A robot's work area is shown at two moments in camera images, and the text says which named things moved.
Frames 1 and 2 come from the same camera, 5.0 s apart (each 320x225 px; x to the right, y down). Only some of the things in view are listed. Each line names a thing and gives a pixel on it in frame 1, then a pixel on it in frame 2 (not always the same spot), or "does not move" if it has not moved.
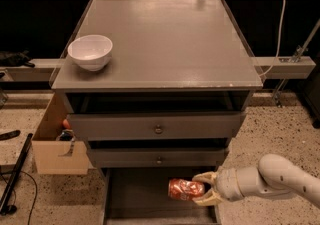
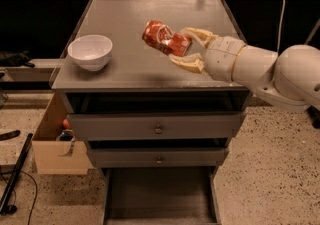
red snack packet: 185,190 to 162,37
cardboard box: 58,157 does not move
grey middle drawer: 154,157 does not move
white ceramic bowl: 90,52 does not move
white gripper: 227,183 to 221,57
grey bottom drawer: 140,196 does not move
